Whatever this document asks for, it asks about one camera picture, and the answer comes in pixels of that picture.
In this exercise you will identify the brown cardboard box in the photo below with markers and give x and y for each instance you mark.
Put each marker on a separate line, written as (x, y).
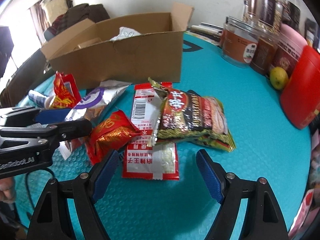
(140, 60)

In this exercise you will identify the pink bag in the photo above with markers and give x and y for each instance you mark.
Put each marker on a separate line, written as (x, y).
(302, 212)

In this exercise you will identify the clear jar black label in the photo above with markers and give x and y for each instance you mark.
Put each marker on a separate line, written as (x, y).
(291, 10)

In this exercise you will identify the red canister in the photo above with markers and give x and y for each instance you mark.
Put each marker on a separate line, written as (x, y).
(302, 92)

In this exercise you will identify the dark green seat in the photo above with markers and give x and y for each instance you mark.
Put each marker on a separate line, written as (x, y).
(25, 65)

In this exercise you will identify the silver purple snack packet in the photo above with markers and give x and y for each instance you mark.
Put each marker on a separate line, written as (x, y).
(100, 97)

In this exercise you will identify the red gold snack packet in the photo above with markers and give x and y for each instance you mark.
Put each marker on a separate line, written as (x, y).
(110, 132)

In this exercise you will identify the brown curtain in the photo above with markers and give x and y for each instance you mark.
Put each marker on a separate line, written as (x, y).
(37, 17)

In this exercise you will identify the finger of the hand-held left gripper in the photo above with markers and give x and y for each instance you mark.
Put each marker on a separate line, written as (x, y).
(52, 115)
(72, 128)

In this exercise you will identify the stack of books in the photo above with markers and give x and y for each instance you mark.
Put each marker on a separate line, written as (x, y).
(205, 32)

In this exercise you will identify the tall jar of grains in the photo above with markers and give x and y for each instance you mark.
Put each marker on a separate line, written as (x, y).
(268, 7)

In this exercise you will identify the green instant noodle packet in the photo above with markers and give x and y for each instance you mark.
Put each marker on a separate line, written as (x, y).
(192, 115)

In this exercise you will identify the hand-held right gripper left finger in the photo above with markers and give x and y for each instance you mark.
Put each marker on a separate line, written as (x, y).
(106, 175)

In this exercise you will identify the person's left hand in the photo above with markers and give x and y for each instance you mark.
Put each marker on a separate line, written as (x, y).
(6, 187)

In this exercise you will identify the teal bubble mat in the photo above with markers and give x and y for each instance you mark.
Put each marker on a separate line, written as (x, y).
(162, 210)

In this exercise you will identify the chair draped with clothes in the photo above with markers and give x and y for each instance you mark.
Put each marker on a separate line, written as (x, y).
(85, 12)

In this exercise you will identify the tall clear jar brown label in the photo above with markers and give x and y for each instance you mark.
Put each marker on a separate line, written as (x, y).
(252, 2)

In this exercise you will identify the beige board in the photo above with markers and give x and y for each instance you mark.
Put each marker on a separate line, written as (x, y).
(53, 10)

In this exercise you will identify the red white long sachet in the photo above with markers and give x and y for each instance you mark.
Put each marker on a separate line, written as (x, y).
(142, 105)

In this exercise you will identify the dark printed packet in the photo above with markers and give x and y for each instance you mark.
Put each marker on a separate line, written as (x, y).
(312, 32)

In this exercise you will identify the blue tablet tube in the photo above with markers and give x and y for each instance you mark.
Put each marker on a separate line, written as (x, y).
(37, 97)

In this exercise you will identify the pink canister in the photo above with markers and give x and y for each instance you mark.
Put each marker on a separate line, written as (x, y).
(287, 47)

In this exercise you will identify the white patterned snack packet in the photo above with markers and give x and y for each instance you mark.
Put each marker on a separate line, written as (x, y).
(125, 33)

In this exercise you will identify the jar of dark brown powder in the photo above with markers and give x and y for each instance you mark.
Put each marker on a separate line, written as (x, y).
(262, 55)

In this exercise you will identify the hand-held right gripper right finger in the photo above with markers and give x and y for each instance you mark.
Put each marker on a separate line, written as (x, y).
(210, 177)

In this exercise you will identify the yellow green fruit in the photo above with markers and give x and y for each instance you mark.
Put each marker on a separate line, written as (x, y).
(278, 78)

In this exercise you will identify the wide jar of red powder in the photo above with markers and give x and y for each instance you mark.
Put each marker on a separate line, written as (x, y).
(237, 47)

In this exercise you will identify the red yellow snack packet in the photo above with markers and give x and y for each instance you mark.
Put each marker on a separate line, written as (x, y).
(63, 92)

